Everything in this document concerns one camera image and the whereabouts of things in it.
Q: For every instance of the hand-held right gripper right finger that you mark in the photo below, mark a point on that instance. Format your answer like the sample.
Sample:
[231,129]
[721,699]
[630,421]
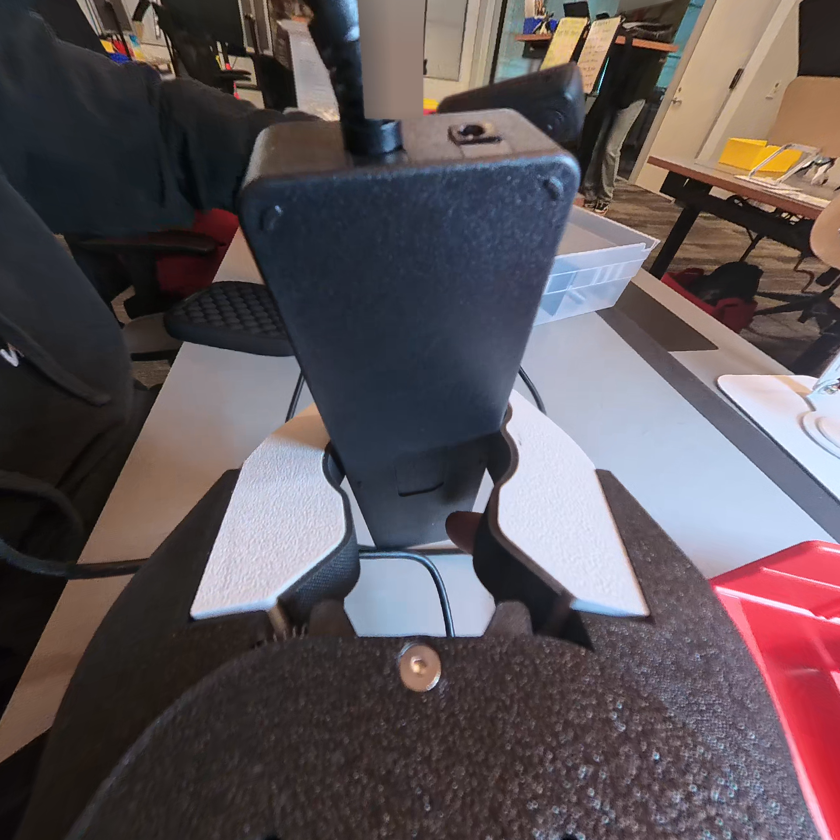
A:
[564,512]

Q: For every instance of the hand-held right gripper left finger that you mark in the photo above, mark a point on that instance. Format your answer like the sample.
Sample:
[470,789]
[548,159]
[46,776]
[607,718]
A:
[269,525]

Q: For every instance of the clear plastic bin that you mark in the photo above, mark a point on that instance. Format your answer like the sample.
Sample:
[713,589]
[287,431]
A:
[590,275]

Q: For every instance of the black usb hub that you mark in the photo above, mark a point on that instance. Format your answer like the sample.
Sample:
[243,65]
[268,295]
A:
[407,295]

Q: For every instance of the red plastic bin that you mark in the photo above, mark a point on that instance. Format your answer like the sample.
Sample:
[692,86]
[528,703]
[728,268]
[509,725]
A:
[787,623]

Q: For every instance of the person's left forearm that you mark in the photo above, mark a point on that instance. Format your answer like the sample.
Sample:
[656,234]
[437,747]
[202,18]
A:
[210,144]

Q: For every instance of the yellowish paper board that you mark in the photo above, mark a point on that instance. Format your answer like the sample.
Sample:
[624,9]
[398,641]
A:
[564,43]

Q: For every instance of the white paper board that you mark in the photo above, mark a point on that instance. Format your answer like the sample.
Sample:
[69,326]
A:
[600,52]

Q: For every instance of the brown top work table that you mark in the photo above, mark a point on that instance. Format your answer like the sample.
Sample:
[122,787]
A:
[722,178]

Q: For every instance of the white document stand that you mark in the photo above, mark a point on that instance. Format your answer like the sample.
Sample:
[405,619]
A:
[761,400]

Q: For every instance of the yellow bin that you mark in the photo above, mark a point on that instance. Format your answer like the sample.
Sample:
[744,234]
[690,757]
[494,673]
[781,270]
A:
[745,152]

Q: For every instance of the red bag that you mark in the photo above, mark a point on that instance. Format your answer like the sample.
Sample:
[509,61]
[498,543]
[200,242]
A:
[722,308]

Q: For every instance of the clear acrylic sign holder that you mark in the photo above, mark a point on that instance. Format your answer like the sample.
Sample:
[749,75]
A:
[787,161]

